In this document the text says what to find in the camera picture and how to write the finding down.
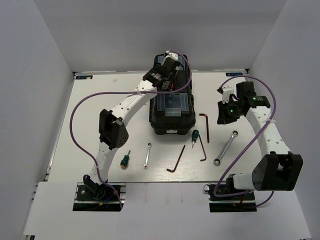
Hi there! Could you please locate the black plastic toolbox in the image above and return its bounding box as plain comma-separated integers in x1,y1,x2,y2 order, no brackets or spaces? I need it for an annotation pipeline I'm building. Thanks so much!
149,53,197,137

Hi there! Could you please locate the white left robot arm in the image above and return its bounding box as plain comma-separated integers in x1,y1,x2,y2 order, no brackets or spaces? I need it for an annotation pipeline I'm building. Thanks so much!
88,52,181,200

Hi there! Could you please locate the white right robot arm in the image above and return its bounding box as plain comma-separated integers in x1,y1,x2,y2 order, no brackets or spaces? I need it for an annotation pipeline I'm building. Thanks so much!
217,81,303,200

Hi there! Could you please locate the brown hex key upper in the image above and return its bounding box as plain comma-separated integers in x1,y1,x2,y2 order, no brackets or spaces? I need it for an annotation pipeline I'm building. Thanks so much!
199,113,210,144

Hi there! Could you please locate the brown hex key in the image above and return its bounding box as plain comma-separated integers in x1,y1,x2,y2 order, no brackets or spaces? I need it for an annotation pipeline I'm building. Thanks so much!
166,144,186,173
199,113,210,144
198,135,207,162

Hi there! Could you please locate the brown hex key middle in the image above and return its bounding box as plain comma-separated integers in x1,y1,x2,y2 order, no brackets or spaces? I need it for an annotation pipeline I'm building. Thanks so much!
198,135,207,162

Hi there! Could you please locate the small green stubby screwdriver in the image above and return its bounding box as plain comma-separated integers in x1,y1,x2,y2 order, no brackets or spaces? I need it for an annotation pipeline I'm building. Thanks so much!
191,129,200,148

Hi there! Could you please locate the large silver ratchet wrench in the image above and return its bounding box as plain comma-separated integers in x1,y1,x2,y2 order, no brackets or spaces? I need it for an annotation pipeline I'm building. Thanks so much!
213,130,239,167

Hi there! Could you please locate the brown hex key lower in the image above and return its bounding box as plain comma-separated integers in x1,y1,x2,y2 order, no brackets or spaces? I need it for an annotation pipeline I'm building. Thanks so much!
166,144,186,173

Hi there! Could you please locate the small silver ratchet wrench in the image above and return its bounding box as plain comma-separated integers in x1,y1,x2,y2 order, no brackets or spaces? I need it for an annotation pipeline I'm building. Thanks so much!
143,142,152,170

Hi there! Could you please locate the green screwdriver orange cap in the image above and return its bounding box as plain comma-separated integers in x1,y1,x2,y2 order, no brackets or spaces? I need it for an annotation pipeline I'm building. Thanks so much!
120,150,131,169

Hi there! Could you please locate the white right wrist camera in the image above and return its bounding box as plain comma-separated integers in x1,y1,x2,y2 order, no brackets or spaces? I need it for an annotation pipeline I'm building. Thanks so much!
217,85,234,104

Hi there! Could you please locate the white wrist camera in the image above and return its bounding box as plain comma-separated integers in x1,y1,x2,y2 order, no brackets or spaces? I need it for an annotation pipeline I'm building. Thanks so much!
164,50,179,62
217,85,234,104

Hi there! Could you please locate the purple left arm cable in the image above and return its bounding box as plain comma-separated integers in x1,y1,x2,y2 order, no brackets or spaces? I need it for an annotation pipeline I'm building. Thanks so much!
70,50,193,210

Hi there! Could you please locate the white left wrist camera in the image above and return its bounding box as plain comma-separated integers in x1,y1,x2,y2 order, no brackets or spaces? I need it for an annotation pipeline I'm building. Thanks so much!
164,50,179,62

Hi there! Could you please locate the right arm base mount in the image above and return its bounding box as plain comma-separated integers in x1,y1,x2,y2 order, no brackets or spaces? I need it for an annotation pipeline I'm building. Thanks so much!
203,183,257,213

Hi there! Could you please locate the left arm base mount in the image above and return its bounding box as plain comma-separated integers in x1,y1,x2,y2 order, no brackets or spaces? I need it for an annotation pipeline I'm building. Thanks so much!
72,183,122,212

